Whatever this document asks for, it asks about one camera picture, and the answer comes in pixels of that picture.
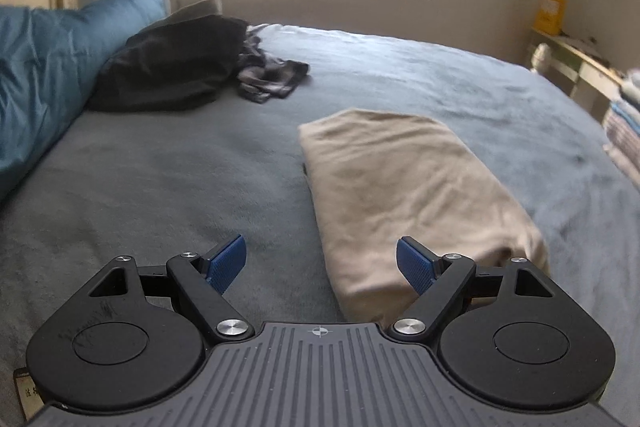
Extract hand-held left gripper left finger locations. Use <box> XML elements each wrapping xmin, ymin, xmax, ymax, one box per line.
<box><xmin>89</xmin><ymin>234</ymin><xmax>253</xmax><ymax>342</ymax></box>

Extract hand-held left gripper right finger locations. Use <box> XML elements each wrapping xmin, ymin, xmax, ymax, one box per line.
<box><xmin>389</xmin><ymin>236</ymin><xmax>555</xmax><ymax>342</ymax></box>

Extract beige pants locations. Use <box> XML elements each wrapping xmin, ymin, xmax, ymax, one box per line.
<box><xmin>298</xmin><ymin>108</ymin><xmax>550</xmax><ymax>323</ymax></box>

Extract yellow box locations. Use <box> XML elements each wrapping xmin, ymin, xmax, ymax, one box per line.
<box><xmin>532</xmin><ymin>0</ymin><xmax>567</xmax><ymax>35</ymax></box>

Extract grey-blue fleece blanket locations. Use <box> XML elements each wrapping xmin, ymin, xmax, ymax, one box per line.
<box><xmin>0</xmin><ymin>24</ymin><xmax>640</xmax><ymax>427</ymax></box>

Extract cream knitted item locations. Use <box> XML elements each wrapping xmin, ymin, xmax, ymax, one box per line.
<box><xmin>531</xmin><ymin>43</ymin><xmax>553</xmax><ymax>75</ymax></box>

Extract white folded garment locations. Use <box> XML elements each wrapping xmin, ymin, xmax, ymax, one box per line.
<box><xmin>620</xmin><ymin>68</ymin><xmax>640</xmax><ymax>105</ymax></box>

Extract light blue folded shirt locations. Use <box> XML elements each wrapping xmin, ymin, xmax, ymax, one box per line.
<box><xmin>610</xmin><ymin>100</ymin><xmax>640</xmax><ymax>122</ymax></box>

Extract plaid shorts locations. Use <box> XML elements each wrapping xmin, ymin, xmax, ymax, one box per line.
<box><xmin>235</xmin><ymin>24</ymin><xmax>311</xmax><ymax>105</ymax></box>

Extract black cloth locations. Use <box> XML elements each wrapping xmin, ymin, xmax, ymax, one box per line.
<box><xmin>87</xmin><ymin>0</ymin><xmax>249</xmax><ymax>112</ymax></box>

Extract teal pillow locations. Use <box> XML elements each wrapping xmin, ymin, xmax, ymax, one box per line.
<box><xmin>0</xmin><ymin>0</ymin><xmax>167</xmax><ymax>202</ymax></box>

